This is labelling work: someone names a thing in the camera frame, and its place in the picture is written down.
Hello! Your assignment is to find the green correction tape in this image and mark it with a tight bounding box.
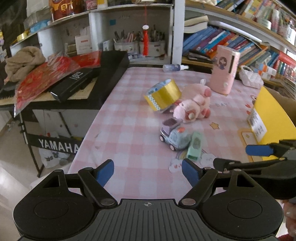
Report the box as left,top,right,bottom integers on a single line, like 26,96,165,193
186,132,203,162

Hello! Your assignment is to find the grey toy car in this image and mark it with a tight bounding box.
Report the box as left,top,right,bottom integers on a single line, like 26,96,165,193
159,118,191,151

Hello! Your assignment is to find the pink pig plush toy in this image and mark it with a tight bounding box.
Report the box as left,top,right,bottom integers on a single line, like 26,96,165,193
173,79,212,123

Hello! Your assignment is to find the gold tape roll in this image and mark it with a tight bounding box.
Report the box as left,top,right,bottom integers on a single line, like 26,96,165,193
144,79,182,112

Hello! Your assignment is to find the person's right hand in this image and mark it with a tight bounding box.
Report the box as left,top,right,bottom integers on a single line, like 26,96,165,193
281,200,296,238

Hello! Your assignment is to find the yellow cardboard box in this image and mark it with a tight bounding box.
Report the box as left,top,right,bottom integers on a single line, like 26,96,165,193
247,86,296,162

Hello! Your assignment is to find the pink checkered tablecloth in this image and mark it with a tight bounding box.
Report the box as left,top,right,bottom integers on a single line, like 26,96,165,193
69,67,259,200

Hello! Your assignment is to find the white quilted handbag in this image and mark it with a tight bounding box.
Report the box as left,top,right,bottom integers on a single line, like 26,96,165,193
239,65,264,89

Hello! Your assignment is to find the black long box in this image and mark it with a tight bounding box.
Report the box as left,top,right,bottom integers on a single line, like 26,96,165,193
50,68,93,102

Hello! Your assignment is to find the pink humidifier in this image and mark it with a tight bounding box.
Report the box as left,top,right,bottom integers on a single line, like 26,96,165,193
209,45,240,95

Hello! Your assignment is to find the black electric keyboard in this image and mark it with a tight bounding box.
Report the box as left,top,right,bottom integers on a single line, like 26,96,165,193
0,50,130,112

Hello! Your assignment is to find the blue spray bottle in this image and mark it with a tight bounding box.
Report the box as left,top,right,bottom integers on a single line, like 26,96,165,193
163,64,189,72

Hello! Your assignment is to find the white bookshelf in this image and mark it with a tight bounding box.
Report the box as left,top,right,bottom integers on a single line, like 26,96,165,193
9,0,296,70

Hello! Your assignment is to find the red plastic bag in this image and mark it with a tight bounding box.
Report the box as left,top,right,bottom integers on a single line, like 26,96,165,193
14,51,102,116

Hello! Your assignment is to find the row of leaning books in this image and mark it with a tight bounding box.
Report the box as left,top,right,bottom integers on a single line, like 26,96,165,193
182,26,279,67

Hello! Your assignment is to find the white pen holder box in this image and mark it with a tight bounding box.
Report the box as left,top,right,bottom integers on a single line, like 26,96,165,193
114,41,166,57

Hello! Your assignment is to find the beige cloth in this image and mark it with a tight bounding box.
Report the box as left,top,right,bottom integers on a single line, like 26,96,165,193
4,46,46,82

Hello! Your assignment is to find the red tassel ornament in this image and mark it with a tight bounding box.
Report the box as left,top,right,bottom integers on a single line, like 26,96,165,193
142,25,149,56

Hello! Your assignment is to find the fortune god lantern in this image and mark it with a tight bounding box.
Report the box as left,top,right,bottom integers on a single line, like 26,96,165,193
48,0,84,21

